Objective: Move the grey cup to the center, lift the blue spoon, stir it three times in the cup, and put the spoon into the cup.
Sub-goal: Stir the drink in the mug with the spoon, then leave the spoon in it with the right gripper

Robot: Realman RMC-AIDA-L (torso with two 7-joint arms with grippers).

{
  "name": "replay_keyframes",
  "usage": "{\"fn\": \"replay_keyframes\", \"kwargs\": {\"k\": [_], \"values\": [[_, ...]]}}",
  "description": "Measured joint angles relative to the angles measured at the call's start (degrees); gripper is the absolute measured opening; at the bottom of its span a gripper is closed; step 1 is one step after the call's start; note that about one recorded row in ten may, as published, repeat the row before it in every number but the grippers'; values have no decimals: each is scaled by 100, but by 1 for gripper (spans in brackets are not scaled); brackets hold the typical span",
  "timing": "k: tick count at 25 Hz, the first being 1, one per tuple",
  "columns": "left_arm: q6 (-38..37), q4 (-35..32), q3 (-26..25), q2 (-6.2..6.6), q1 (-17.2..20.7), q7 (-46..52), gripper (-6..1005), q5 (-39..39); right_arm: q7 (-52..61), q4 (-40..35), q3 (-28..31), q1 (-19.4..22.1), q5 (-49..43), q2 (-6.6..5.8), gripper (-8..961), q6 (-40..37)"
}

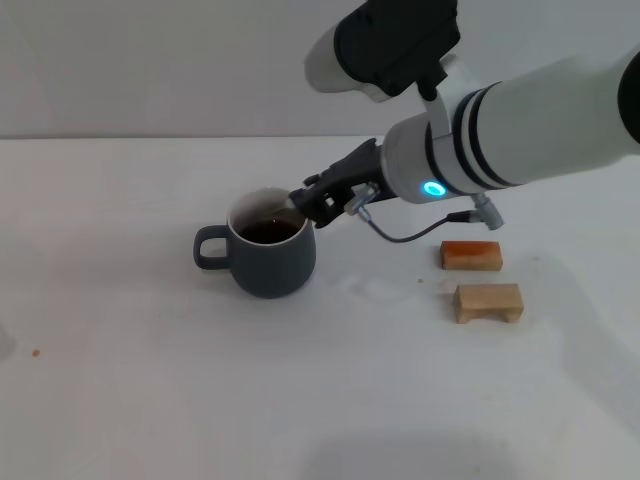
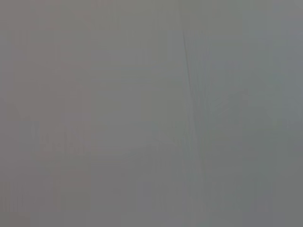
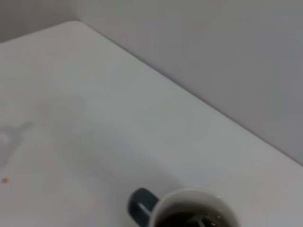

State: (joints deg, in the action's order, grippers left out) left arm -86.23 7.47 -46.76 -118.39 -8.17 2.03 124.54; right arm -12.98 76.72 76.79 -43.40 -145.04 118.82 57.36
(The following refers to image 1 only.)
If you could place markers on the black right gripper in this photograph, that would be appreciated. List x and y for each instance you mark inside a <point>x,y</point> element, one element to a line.
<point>365,170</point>

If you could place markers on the dark grey ceramic cup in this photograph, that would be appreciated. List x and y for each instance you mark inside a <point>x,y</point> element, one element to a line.
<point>275,272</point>

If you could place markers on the dark brown coffee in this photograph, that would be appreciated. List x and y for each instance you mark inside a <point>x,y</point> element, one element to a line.
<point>265,235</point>

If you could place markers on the orange stained wooden block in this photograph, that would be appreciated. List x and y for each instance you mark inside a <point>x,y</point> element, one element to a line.
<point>470,255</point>

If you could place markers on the plain notched wooden block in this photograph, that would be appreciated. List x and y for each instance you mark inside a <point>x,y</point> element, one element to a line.
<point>485,300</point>

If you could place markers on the black white wrist camera housing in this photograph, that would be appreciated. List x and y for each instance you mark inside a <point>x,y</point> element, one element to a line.
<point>390,45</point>

